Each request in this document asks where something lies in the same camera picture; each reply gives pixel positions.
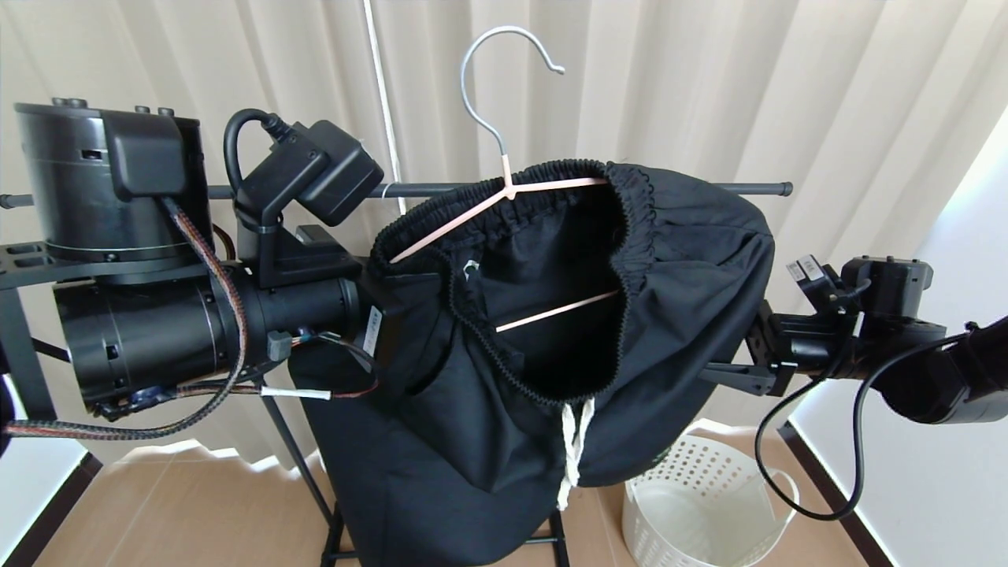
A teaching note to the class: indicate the black garment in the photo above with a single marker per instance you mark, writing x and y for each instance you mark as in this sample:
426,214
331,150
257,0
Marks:
693,315

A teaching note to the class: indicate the beige curtain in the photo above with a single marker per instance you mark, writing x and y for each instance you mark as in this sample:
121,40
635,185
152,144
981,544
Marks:
709,94

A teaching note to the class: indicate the black clothes rack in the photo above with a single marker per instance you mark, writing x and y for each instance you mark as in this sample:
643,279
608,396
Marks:
748,189

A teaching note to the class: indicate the pink clothes hanger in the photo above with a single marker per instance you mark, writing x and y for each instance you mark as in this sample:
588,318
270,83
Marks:
472,216

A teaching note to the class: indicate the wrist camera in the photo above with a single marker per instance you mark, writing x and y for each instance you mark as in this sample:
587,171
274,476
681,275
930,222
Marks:
890,279
331,173

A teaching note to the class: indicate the white laundry basket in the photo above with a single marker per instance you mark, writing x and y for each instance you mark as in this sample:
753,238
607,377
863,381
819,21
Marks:
701,520

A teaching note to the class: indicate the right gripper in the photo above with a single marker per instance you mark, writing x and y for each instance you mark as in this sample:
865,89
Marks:
811,342

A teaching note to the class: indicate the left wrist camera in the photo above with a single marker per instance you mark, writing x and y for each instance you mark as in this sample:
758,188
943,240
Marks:
331,173

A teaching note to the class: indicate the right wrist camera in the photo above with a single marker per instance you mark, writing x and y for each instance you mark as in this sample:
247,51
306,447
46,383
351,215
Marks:
890,279

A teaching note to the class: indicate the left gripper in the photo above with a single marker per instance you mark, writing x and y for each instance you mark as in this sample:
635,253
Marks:
315,307

